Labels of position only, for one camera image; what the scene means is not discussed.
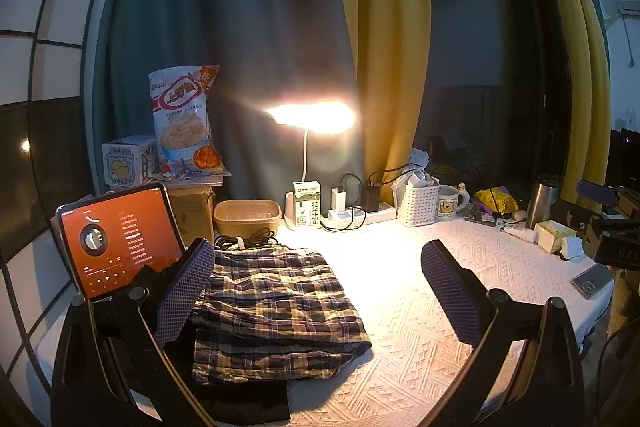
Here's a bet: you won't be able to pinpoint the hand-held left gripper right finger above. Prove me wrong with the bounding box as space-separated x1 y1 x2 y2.
420 239 586 427

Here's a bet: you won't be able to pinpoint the smartphone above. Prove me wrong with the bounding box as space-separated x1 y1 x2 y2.
572 263 615 298

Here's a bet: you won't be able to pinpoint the brown cardboard box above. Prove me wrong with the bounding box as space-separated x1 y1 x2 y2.
165 179 217 248

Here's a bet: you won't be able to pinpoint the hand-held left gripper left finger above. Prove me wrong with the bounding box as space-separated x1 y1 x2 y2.
50 237 217 427

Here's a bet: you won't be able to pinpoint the steel thermos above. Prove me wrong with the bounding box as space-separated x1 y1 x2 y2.
526 173 560 230

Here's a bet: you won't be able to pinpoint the plaid pants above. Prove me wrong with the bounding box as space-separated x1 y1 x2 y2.
190 244 373 387

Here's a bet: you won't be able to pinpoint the coiled black cable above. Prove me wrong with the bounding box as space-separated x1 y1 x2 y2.
214 229 281 250

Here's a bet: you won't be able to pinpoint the white desk lamp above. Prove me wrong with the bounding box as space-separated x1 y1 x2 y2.
265 99 357 232

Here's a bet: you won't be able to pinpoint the yellow bag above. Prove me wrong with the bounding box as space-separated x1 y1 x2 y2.
473 187 521 214

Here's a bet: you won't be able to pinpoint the white plastic basket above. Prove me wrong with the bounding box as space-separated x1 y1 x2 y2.
396 182 441 228

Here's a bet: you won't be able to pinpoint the wide yellow curtain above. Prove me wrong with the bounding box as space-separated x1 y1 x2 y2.
320 0 433 202

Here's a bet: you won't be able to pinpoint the white mug with bear print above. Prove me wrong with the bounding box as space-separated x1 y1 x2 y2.
436 185 471 222

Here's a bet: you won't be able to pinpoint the white tissue box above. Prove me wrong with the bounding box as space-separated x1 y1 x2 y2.
534 219 578 254

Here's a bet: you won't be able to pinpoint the crumpled white plastic bag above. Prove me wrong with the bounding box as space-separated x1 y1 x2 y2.
392 148 438 190

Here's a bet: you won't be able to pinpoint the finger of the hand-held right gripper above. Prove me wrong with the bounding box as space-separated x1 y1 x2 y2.
550 199 601 235
575 179 640 216

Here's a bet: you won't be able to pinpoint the narrow yellow curtain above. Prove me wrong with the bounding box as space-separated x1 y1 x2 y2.
520 0 612 198

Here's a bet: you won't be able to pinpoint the black cloth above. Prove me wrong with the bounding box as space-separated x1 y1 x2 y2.
90 264 291 425

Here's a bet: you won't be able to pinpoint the white tube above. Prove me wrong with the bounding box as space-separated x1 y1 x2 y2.
502 223 538 244

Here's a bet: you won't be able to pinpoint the white textured table cover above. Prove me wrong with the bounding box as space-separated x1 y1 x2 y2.
35 207 616 427

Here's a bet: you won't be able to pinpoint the white power strip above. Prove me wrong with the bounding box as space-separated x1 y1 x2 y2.
327 202 396 228

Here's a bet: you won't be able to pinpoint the brown plastic food container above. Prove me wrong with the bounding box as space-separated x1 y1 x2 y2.
213 200 282 238

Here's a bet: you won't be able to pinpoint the milk carton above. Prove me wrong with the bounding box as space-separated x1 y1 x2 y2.
292 180 321 228

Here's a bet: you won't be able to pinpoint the teal curtain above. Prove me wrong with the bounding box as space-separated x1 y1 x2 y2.
95 0 366 228

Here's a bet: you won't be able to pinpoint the snack chip bag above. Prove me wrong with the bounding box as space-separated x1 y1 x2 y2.
148 64 224 172

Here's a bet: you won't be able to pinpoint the small cartoon printed box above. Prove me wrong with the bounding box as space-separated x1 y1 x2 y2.
102 134 161 188

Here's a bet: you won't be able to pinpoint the tablet with red screen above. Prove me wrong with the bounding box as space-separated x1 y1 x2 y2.
56 183 187 300

